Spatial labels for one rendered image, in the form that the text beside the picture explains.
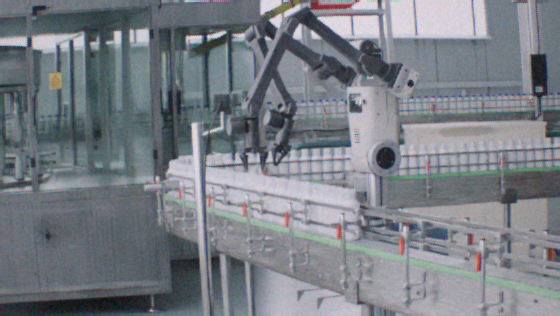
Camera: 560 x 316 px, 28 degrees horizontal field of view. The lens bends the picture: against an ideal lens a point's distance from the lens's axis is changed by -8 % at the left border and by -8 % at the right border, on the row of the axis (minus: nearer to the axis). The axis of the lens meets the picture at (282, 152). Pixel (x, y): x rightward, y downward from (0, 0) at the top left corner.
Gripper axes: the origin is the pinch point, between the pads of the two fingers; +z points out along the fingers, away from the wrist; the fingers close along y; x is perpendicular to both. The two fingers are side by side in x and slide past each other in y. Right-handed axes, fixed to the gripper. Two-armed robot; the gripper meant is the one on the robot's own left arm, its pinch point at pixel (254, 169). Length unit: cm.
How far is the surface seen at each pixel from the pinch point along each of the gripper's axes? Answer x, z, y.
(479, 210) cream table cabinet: 320, 70, 291
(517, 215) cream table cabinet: 310, 76, 321
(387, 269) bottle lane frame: -133, 23, -6
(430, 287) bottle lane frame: -162, 25, -6
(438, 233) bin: -53, 26, 54
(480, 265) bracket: -201, 14, -12
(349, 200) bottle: -97, 5, -2
